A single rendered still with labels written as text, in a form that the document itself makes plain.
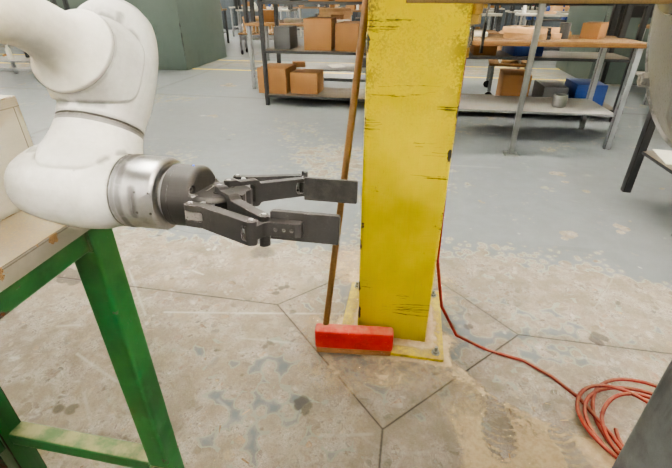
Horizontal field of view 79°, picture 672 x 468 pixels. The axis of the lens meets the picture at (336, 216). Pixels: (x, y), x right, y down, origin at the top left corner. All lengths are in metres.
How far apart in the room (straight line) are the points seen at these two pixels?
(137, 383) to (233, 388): 0.66
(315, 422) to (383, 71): 1.13
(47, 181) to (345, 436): 1.17
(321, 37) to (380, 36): 4.01
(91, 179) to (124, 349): 0.48
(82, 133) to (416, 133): 0.95
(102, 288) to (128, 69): 0.43
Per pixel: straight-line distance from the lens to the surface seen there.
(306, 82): 5.38
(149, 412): 1.08
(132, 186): 0.51
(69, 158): 0.56
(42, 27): 0.53
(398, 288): 1.56
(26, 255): 0.70
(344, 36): 5.15
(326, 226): 0.40
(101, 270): 0.83
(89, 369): 1.88
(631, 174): 3.52
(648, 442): 0.77
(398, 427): 1.51
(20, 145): 0.83
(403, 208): 1.38
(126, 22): 0.61
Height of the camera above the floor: 1.24
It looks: 28 degrees down
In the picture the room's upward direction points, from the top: straight up
